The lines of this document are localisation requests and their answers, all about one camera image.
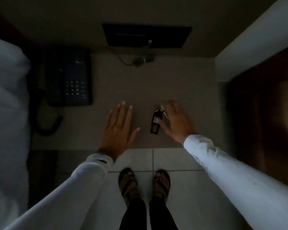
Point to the person's left hand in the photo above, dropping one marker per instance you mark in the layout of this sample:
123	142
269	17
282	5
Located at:
116	134

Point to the person's right hand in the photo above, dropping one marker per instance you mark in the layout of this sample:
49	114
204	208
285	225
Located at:
178	124

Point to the person's left middle finger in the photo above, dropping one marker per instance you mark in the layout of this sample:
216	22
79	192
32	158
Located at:
122	113

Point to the person's left thumb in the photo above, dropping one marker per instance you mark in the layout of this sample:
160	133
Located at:
134	135

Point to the person's left little finger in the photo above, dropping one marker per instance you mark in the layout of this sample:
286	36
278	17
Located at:
111	118

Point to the person's right thumb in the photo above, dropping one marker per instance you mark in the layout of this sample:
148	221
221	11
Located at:
163	125

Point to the black key fob with keys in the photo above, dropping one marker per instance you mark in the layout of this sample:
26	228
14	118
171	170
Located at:
155	122

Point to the person's right forearm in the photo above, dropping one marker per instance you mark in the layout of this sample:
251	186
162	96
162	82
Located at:
235	174

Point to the person's left forearm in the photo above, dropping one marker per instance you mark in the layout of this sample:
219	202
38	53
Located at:
69	189

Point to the black desk telephone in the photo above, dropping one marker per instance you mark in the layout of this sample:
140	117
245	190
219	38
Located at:
70	76

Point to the person's black trousers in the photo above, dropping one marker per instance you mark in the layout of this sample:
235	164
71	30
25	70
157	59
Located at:
139	216

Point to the brown wooden door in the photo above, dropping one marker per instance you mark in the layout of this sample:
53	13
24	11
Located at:
266	117

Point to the black wall socket panel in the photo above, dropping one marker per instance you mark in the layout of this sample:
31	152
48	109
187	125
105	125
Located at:
146	35

